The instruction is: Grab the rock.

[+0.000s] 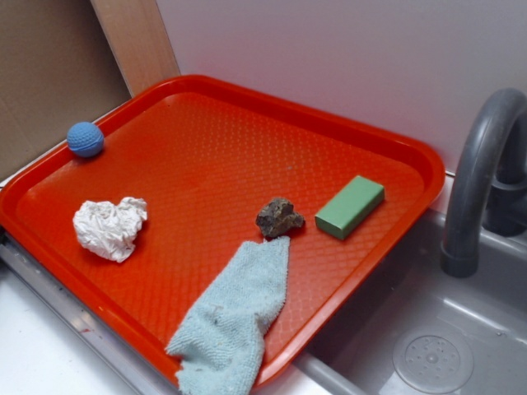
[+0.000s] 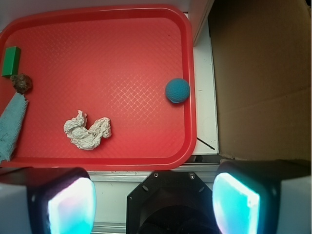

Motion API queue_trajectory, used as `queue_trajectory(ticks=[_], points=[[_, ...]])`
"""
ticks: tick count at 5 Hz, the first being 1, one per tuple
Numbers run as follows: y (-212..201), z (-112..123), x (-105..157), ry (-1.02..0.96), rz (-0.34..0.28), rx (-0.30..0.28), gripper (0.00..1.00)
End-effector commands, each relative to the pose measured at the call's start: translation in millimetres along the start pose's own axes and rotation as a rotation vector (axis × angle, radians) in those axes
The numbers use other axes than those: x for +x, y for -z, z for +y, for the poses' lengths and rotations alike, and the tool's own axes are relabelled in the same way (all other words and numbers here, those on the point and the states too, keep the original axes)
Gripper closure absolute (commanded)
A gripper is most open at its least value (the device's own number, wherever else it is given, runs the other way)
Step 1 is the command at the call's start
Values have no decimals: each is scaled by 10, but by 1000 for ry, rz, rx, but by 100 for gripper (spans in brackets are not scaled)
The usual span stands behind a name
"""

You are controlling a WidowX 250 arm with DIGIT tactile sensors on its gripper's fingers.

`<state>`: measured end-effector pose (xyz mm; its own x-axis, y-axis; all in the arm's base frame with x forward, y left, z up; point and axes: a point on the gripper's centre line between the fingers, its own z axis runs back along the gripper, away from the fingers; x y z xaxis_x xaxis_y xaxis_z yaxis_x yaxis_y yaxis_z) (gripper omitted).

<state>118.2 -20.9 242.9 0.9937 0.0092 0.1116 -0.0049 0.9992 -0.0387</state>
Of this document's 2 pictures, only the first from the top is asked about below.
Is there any brown grey rock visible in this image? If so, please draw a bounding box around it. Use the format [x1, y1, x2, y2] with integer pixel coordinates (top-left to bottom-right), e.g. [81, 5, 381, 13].
[255, 197, 305, 239]

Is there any grey plastic faucet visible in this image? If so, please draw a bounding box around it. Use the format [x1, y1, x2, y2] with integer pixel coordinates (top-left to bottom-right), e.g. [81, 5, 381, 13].
[441, 88, 526, 278]

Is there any grey plastic sink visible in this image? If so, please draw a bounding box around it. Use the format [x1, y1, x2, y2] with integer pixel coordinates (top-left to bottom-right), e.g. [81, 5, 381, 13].
[296, 211, 526, 394]

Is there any green rectangular block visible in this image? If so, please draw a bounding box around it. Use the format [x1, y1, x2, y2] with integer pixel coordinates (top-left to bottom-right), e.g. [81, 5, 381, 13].
[315, 175, 385, 240]

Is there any crumpled white paper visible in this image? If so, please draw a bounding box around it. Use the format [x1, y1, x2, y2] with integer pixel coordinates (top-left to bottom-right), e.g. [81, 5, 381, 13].
[72, 197, 148, 263]

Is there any light blue towel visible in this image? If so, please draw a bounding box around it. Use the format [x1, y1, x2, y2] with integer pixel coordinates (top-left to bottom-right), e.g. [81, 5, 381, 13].
[166, 236, 291, 394]

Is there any blue dimpled ball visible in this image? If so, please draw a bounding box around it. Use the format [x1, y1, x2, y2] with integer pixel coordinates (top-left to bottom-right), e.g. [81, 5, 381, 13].
[66, 122, 105, 158]

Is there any wooden plank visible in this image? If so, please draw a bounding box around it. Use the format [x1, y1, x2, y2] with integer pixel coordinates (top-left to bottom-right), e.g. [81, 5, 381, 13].
[91, 0, 180, 96]

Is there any orange plastic tray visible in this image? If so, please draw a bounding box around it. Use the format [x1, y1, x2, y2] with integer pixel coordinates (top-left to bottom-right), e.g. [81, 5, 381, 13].
[1, 76, 445, 387]

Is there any brown cardboard panel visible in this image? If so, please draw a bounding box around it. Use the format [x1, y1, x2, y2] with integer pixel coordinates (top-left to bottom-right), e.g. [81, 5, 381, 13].
[1, 1, 130, 179]

